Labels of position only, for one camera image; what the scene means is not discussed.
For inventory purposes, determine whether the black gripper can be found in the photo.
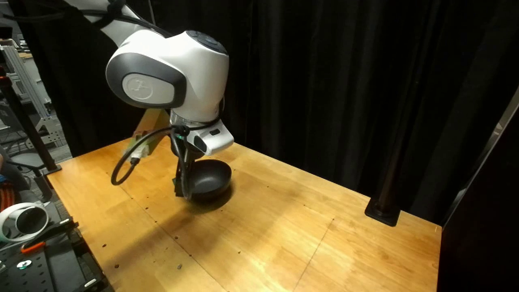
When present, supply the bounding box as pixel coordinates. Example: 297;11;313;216
168;125;199;200

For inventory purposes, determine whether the black bowl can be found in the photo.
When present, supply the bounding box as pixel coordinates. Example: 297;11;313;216
181;157;233;206

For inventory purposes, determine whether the tan tape-wrapped wrist box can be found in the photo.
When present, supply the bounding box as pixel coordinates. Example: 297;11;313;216
130;107;170;162

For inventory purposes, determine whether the black tripod leg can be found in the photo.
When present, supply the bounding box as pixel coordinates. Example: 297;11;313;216
0;79;63;175

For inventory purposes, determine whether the black perforated board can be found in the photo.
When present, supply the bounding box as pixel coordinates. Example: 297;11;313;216
0;213;115;292

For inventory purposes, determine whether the white headset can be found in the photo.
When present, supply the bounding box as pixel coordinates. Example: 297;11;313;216
0;200;52;243

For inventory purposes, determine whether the black curtain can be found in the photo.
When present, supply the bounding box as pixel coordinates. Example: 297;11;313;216
123;0;519;225

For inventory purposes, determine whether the black stand pole with foot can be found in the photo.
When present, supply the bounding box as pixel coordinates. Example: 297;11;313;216
363;107;413;229

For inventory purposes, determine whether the black side panel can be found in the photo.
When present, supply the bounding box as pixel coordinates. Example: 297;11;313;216
436;104;519;292

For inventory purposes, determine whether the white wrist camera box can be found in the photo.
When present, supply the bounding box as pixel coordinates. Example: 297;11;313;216
190;120;237;159

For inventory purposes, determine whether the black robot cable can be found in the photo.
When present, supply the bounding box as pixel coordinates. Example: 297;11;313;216
108;123;188;188

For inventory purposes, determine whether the orange-handled tool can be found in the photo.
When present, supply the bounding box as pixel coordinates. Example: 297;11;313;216
19;240;48;256

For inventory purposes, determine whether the grey metal shelf frame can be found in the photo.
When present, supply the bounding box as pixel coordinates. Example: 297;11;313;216
0;42;70;159

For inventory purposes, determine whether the grey metal frame strip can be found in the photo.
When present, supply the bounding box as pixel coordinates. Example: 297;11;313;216
443;86;519;224

